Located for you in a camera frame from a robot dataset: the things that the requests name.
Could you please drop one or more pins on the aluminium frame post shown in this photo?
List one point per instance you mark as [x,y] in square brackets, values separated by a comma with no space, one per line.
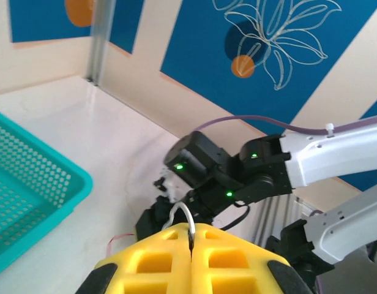
[99,39]

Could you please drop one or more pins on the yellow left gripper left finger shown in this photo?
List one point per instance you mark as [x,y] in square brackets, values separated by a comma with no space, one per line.
[155,269]

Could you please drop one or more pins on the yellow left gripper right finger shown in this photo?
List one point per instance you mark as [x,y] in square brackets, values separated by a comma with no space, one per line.
[231,269]

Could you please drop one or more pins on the aluminium side rail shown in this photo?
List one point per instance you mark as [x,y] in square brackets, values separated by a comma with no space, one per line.
[277,220]

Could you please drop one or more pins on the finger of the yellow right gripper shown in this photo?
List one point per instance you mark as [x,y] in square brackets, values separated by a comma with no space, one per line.
[151,220]

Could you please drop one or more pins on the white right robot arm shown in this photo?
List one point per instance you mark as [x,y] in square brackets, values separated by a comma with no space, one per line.
[329,156]

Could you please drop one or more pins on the shallow teal plastic basket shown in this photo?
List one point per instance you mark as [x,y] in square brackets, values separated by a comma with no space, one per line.
[23,171]

